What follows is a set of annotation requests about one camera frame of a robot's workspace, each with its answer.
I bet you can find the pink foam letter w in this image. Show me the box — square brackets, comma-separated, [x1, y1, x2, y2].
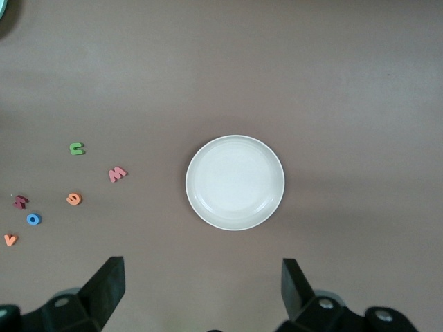
[107, 166, 128, 183]

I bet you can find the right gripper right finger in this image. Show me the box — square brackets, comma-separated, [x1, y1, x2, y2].
[282, 258, 364, 332]

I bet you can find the beige round plate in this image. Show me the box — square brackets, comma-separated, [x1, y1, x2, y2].
[185, 134, 286, 232]

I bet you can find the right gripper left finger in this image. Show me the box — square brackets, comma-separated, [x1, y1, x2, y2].
[24, 257, 125, 332]

